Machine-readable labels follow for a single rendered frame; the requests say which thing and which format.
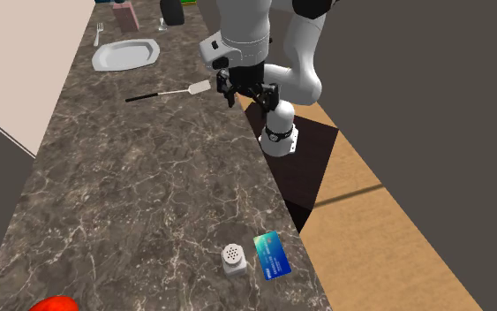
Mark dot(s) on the green object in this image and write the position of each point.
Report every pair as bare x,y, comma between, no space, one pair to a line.
189,1

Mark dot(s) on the pink box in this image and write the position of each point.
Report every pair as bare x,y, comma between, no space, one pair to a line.
126,16

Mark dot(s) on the white salt shaker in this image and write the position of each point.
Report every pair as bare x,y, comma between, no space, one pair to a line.
233,259

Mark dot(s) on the white fork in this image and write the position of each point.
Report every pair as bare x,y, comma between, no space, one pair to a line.
98,33

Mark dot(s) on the black cylindrical container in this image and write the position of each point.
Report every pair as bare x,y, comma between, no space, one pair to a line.
172,11

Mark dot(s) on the teal object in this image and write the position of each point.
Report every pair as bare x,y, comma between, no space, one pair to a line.
109,1

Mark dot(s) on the red round object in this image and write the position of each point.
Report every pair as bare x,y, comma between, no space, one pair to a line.
55,304

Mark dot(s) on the white octagonal plate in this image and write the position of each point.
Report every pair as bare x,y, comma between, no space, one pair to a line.
126,54

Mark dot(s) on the blue card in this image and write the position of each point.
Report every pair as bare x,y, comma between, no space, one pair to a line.
272,255

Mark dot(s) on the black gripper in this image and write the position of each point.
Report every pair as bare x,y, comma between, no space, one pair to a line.
248,78

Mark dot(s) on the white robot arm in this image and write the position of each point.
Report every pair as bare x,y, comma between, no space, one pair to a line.
248,26

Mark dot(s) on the dark robot stand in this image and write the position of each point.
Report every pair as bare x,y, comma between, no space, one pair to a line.
302,163

